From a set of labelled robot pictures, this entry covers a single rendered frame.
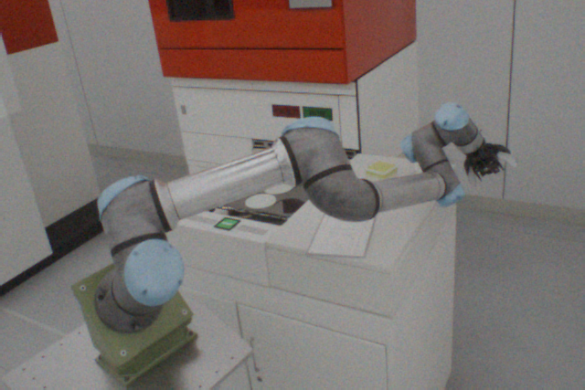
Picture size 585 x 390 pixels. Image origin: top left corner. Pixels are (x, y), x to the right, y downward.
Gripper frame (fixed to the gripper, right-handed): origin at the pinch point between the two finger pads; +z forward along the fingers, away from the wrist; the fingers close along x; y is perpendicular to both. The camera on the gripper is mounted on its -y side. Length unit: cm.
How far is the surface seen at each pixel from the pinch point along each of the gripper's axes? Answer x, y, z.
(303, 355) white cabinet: -65, 40, -18
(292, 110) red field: -51, -44, -27
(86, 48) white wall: -258, -295, -11
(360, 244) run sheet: -32, 28, -36
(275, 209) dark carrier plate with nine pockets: -61, -3, -30
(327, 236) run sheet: -39, 22, -38
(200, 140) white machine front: -98, -61, -28
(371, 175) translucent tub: -29.3, -1.1, -24.2
